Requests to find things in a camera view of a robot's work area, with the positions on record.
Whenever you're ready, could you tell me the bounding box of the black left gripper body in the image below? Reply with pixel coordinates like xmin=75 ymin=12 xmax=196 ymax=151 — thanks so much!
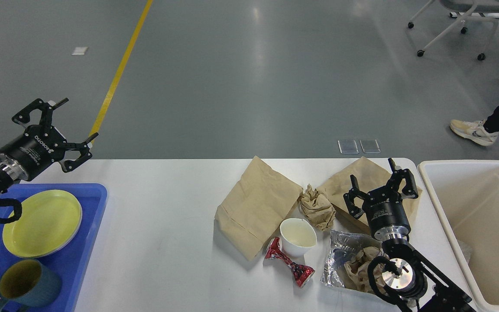
xmin=0 ymin=126 xmax=67 ymax=181

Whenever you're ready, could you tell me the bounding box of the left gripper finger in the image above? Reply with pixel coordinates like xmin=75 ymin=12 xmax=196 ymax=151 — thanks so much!
xmin=57 ymin=132 xmax=99 ymax=173
xmin=12 ymin=97 xmax=70 ymax=135

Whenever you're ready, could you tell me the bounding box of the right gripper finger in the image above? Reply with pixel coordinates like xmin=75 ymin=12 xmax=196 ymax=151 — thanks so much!
xmin=384 ymin=158 xmax=419 ymax=200
xmin=344 ymin=175 xmax=369 ymax=219

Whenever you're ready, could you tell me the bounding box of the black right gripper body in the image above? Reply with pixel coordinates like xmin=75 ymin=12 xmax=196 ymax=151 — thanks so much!
xmin=362 ymin=190 xmax=411 ymax=241

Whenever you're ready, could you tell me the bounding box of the yellow plastic plate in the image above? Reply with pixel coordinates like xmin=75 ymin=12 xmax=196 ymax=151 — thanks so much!
xmin=2 ymin=189 xmax=83 ymax=258

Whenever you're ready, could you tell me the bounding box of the large brown paper bag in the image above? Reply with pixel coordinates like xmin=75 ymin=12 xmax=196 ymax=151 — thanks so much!
xmin=214 ymin=156 xmax=303 ymax=261

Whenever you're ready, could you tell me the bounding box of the dark teal mug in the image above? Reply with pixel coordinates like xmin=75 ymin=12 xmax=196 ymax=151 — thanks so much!
xmin=0 ymin=259 xmax=63 ymax=312

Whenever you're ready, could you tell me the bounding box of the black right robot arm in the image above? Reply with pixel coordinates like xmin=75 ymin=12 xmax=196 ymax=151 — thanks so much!
xmin=343 ymin=159 xmax=473 ymax=312

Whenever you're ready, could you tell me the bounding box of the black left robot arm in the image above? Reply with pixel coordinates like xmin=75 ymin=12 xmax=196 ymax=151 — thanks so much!
xmin=0 ymin=98 xmax=98 ymax=224

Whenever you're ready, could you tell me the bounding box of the crumpled brown paper ball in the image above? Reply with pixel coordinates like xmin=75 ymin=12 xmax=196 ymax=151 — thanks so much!
xmin=299 ymin=184 xmax=335 ymax=231

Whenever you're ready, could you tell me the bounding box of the pale green plate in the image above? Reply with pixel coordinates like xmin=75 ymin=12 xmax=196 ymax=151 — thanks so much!
xmin=35 ymin=203 xmax=83 ymax=257

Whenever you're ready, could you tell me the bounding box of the crumpled brown paper on foil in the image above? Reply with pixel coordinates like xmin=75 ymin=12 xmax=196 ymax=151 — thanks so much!
xmin=344 ymin=247 xmax=388 ymax=294

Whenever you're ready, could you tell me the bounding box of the white paper cup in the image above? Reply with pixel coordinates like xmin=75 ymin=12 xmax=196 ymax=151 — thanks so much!
xmin=279 ymin=218 xmax=318 ymax=257

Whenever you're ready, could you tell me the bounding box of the white plastic bin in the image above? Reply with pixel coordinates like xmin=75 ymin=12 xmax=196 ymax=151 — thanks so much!
xmin=418 ymin=160 xmax=499 ymax=312

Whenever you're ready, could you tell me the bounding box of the crushed red can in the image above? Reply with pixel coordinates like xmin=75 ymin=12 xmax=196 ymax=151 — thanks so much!
xmin=265 ymin=237 xmax=315 ymax=288

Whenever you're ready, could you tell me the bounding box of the person in black trousers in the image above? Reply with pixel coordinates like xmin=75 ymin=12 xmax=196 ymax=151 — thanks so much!
xmin=449 ymin=106 xmax=499 ymax=146

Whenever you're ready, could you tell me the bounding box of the blue plastic tray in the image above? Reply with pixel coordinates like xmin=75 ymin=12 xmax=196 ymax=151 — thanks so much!
xmin=0 ymin=183 xmax=107 ymax=312

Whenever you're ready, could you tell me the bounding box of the white office chair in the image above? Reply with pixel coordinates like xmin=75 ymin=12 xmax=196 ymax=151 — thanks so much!
xmin=417 ymin=0 xmax=499 ymax=61

